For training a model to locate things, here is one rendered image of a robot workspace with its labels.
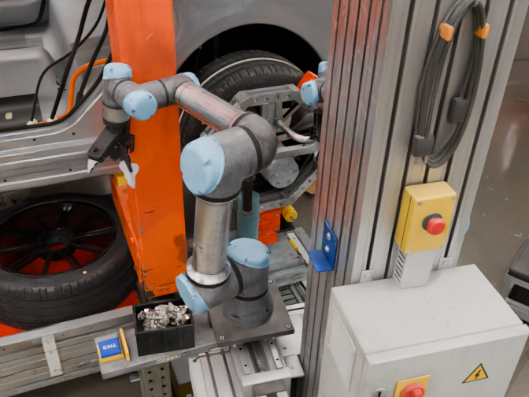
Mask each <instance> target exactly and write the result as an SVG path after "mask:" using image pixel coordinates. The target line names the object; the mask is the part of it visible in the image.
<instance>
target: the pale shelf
mask: <svg viewBox="0 0 529 397"><path fill-rule="evenodd" d="M193 318H194V339H195V347H193V348H188V349H183V350H178V351H169V352H165V353H160V354H150V355H145V356H140V357H139V356H138V350H137V343H136V337H135V329H134V328H132V329H128V330H125V331H123V332H124V338H125V340H126V344H127V347H128V352H129V357H130V361H127V359H126V355H125V352H124V347H123V344H122V340H121V338H120V332H116V333H113V334H109V335H107V336H101V337H98V338H94V345H95V348H96V352H97V356H98V362H99V366H100V370H101V374H102V379H103V380H105V379H108V378H111V377H116V376H119V375H122V374H125V373H130V372H133V371H136V370H140V369H145V368H147V367H151V366H154V365H159V364H161V363H165V362H170V361H173V360H176V359H179V358H184V357H186V356H190V355H193V354H198V353H201V352H204V351H209V350H212V349H215V348H218V346H217V345H216V339H215V336H214V332H213V329H212V328H211V329H209V326H208V324H207V322H208V314H207V311H206V312H204V313H201V314H196V313H193ZM116 337H118V339H119V340H120V342H121V346H122V349H123V352H124V358H120V359H117V360H113V361H111V362H105V363H102V364H101V362H100V358H99V355H98V348H97V345H98V342H101V341H104V340H108V339H112V338H116Z"/></svg>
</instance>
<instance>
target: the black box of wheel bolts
mask: <svg viewBox="0 0 529 397"><path fill-rule="evenodd" d="M132 311H133V320H134V329H135V337H136V343H137V350H138V356H139V357H140V356H145V355H150V354H160V353H165V352H169V351H178V350H183V349H188V348H193V347H195V339H194V318H193V314H192V311H191V310H190V309H189V308H188V307H187V305H186V304H185V302H184V301H183V299H182V298H177V299H167V300H161V301H156V302H146V303H140V304H135V305H132Z"/></svg>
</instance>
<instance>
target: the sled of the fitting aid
mask: <svg viewBox="0 0 529 397"><path fill-rule="evenodd" d="M283 234H284V235H285V236H286V238H287V239H288V240H289V242H290V244H291V245H292V247H293V248H294V249H295V251H296V252H297V254H298V256H299V264H297V265H290V266H287V267H283V268H280V269H274V270H271V271H269V278H274V279H275V282H276V285H277V287H281V286H284V285H288V284H293V283H297V282H300V281H303V280H307V274H308V265H309V264H308V263H307V261H306V260H305V259H304V257H303V256H302V255H301V253H300V251H299V250H298V247H297V245H296V244H295V242H294V241H293V240H292V239H291V238H290V237H289V236H288V234H287V232H284V233H283Z"/></svg>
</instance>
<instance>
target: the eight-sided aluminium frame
mask: <svg viewBox="0 0 529 397"><path fill-rule="evenodd" d="M233 97H234V98H233V99H232V100H231V101H230V102H229V103H230V104H232V105H233V106H235V107H237V108H238V109H240V110H242V111H243V112H244V111H245V110H246V109H247V108H248V107H249V106H259V105H262V104H265V103H268V104H270V103H276V102H280V101H282V102H285V101H291V100H295V101H296V102H297V103H298V104H299V105H300V106H302V107H303V108H304V109H305V110H306V111H307V112H308V113H311V112H313V109H318V107H317V106H316V105H311V106H309V105H307V104H305V103H304V102H303V100H302V98H301V90H300V89H299V88H298V87H296V86H294V85H293V84H286V85H281V86H275V87H265V88H259V89H253V90H244V91H239V92H238V93H237V94H236V95H235V96H233ZM214 133H217V131H216V130H214V129H212V128H211V127H209V126H207V127H206V128H204V130H203V132H202V133H201V134H200V137H202V136H204V135H212V134H214ZM318 157H319V156H318ZM318 157H317V158H315V153H314V155H313V160H312V161H311V162H310V163H309V164H308V165H307V166H306V167H305V168H304V169H303V170H302V171H301V173H300V174H299V175H298V176H297V178H296V179H295V181H294V182H293V183H292V184H290V185H288V186H287V187H286V188H285V189H284V190H283V191H280V192H276V193H271V194H267V195H260V199H259V207H260V212H261V211H265V210H272V209H276V208H280V207H284V206H285V207H287V206H291V205H292V204H293V203H294V202H296V200H297V199H298V198H299V197H300V196H301V195H302V193H303V192H304V191H305V190H306V189H307V188H308V187H309V186H310V185H311V184H312V183H313V182H314V181H315V180H316V174H317V166H318ZM237 208H238V198H236V199H234V200H233V205H232V209H233V210H235V211H237Z"/></svg>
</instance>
